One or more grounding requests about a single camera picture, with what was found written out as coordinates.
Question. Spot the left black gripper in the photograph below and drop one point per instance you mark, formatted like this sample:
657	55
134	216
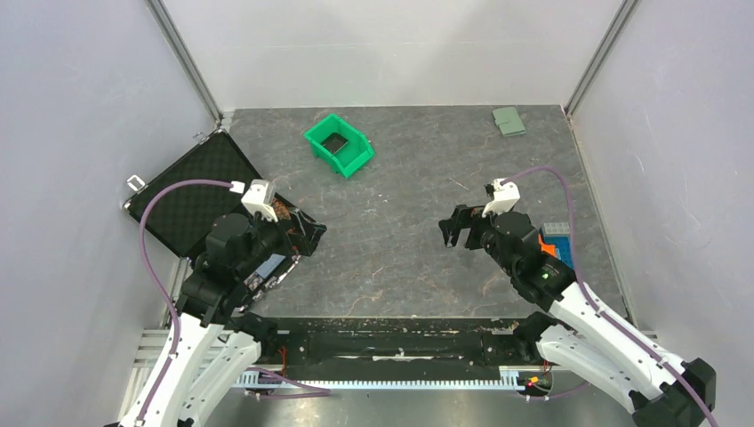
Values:
303	240

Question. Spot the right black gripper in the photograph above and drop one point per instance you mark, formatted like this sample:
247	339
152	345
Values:
464	216

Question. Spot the green card holder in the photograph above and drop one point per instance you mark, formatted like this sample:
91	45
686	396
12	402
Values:
508	121

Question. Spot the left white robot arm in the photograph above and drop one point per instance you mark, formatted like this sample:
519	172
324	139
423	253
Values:
204	353

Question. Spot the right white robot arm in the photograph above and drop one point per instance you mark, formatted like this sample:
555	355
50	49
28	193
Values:
576	330

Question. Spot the black card in bin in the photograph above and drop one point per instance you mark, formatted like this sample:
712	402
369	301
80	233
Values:
334	142

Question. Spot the toy brick assembly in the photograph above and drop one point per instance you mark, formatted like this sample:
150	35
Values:
554	239

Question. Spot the green plastic bin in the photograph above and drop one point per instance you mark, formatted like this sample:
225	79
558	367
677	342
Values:
349	160

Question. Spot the black poker chip case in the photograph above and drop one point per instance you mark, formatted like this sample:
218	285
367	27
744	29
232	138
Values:
188	194

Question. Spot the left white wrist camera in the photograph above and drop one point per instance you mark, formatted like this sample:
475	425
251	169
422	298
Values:
259	199

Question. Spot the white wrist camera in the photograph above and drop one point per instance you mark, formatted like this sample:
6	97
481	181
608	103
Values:
503	197
259	199

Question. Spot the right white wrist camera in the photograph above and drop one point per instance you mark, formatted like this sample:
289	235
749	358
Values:
503	197

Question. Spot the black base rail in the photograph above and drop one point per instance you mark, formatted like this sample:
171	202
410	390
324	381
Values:
397	349

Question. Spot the white toothed cable strip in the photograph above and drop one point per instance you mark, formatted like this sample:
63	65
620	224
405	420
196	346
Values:
505	381

